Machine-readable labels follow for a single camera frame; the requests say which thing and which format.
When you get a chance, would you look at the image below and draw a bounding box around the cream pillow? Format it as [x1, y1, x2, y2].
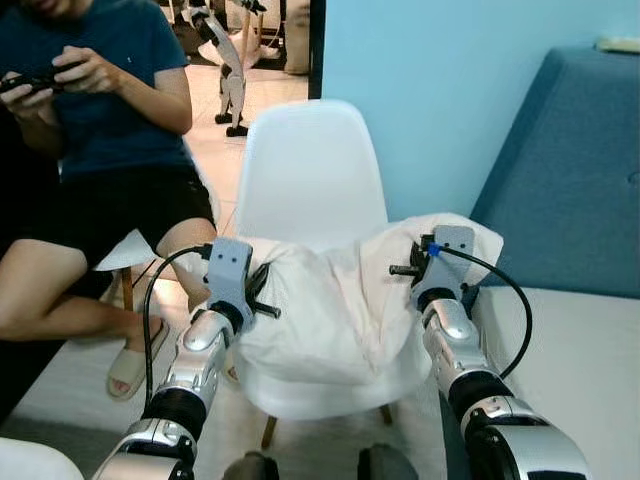
[233, 211, 507, 387]

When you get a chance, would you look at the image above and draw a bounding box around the black handheld controller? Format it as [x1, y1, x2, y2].
[0, 62, 69, 96]

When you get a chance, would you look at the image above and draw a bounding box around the white plastic shell chair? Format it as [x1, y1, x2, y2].
[93, 226, 163, 313]
[230, 98, 433, 453]

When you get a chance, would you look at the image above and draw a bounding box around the person's left hand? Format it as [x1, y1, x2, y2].
[52, 45, 119, 98]

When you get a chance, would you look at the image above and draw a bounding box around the person's right hand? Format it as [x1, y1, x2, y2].
[0, 72, 49, 129]

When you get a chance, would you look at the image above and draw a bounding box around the beige sandal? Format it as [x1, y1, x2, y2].
[104, 318, 173, 403]

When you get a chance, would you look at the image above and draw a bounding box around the dark robot left leg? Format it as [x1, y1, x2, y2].
[221, 450, 282, 480]

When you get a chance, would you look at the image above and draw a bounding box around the dark robot leg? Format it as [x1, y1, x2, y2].
[221, 450, 282, 480]
[357, 442, 423, 480]

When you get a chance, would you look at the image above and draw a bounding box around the teal upholstered headboard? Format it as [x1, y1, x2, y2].
[468, 44, 640, 301]

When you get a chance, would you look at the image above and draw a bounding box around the bed with cream sheet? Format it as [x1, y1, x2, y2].
[438, 284, 640, 480]

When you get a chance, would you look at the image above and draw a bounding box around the dark robot right leg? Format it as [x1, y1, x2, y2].
[357, 442, 423, 480]

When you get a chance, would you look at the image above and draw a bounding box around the white and black standing robot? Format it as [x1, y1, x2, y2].
[178, 0, 269, 139]

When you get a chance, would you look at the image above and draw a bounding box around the seated person in blue shirt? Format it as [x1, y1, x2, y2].
[0, 0, 244, 403]

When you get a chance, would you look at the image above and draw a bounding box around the white robot torso shell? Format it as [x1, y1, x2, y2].
[0, 436, 87, 480]

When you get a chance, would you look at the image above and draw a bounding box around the pale flat object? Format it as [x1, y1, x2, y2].
[596, 36, 640, 54]

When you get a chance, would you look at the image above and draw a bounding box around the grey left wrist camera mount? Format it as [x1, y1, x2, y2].
[204, 237, 257, 321]

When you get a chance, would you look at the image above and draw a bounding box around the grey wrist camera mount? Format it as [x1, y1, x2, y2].
[204, 237, 257, 321]
[424, 225, 477, 303]

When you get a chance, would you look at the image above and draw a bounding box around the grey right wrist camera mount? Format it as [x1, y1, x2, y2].
[424, 225, 477, 303]

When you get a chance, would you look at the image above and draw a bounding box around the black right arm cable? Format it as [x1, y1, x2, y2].
[428, 240, 534, 383]

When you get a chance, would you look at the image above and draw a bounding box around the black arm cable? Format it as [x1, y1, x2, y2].
[142, 244, 217, 409]
[428, 240, 534, 383]

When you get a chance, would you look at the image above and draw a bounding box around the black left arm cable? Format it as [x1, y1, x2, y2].
[142, 244, 217, 409]

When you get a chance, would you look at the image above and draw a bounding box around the dark door frame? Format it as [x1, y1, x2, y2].
[307, 0, 327, 102]

